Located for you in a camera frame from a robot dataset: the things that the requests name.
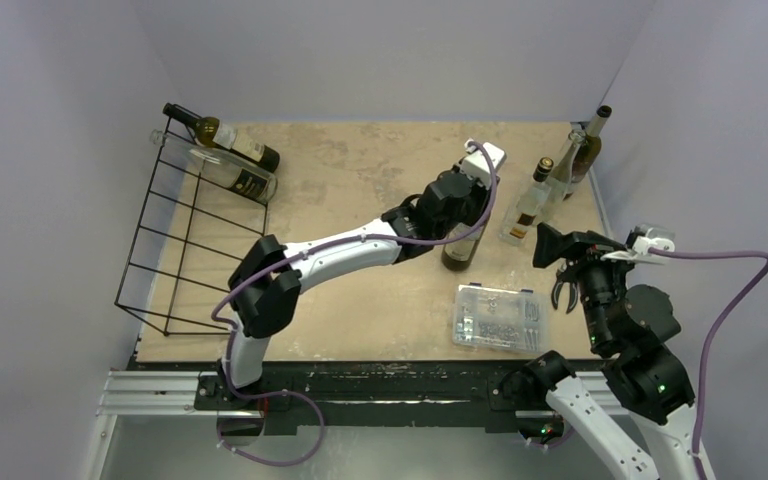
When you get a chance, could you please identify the dark open-neck wine bottle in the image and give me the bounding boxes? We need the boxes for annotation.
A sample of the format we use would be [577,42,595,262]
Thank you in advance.
[441,225,485,272]

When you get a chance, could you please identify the clear glass black-label bottle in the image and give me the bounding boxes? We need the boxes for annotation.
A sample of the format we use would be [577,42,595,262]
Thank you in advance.
[150,130,278,204]

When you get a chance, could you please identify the dark green labelled wine bottle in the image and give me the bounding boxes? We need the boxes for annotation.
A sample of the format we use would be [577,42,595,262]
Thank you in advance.
[162,103,281,173]

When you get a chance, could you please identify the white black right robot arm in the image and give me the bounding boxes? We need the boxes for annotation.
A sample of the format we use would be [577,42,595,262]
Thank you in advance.
[494,223,715,479]

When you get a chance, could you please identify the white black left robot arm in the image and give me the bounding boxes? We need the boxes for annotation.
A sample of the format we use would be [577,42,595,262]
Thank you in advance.
[212,166,499,409]

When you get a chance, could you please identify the clear square bottle gold cap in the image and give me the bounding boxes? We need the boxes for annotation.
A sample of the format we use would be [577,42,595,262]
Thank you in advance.
[498,157,554,245]

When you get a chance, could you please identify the clear plastic screw box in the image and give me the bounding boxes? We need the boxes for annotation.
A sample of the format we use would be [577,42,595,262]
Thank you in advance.
[452,283,550,355]

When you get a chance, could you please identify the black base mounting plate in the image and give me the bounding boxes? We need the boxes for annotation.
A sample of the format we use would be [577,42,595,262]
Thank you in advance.
[128,360,570,442]

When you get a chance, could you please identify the black handled pliers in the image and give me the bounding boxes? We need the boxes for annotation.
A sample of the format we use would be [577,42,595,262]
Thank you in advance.
[550,268,581,315]

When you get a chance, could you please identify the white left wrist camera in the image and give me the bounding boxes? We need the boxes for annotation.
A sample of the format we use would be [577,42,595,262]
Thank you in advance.
[458,139,507,188]

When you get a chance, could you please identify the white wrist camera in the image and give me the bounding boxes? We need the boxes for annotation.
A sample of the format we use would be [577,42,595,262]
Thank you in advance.
[600,224,675,265]
[458,139,507,188]

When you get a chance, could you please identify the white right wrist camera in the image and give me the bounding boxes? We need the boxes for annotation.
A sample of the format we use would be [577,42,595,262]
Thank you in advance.
[600,224,675,265]

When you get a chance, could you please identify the black wire wine rack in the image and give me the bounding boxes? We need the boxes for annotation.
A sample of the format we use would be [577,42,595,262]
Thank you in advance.
[114,115,270,338]

